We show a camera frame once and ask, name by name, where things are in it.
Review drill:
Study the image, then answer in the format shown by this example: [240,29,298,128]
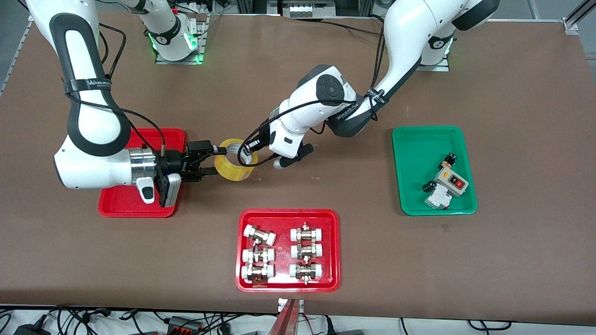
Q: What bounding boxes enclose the yellow tape roll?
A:
[214,138,259,182]

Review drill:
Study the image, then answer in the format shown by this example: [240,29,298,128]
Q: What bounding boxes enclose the empty red plastic tray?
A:
[97,128,187,218]

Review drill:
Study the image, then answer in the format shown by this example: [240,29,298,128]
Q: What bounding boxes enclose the red tray holding fittings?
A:
[235,208,341,293]

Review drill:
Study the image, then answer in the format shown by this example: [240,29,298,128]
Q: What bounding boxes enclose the green plastic tray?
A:
[392,126,479,217]

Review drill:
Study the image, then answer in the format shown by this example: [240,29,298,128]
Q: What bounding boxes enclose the white capped brass pipe fitting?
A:
[289,262,324,285]
[242,247,276,265]
[290,242,324,261]
[241,264,276,284]
[290,223,325,243]
[243,224,277,246]

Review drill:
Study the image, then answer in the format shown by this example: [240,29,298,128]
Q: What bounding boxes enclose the white power strip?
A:
[281,0,337,19]

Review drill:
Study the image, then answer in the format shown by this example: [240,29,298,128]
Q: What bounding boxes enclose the black box orange connectors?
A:
[166,315,204,334]

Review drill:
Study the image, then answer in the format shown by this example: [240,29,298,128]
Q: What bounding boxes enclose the white circuit breaker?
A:
[424,183,454,210]

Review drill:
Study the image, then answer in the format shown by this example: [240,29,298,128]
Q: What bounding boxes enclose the red metal bar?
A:
[267,299,303,335]

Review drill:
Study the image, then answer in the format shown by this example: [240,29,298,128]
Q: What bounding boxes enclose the black power adapter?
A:
[13,321,51,335]

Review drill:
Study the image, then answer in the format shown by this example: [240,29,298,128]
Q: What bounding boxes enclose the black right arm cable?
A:
[64,22,167,158]

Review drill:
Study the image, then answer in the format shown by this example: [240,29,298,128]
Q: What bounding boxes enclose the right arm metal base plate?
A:
[155,13,208,65]

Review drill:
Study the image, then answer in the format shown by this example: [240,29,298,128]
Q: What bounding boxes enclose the black cable on table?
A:
[320,19,385,38]

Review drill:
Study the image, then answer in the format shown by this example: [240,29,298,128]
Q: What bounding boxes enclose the small silver bracket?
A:
[278,298,305,313]

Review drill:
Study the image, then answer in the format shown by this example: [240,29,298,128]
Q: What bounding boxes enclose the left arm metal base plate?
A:
[416,60,451,72]

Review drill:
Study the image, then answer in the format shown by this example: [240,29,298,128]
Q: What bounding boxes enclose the grey switch box red button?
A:
[434,167,469,198]

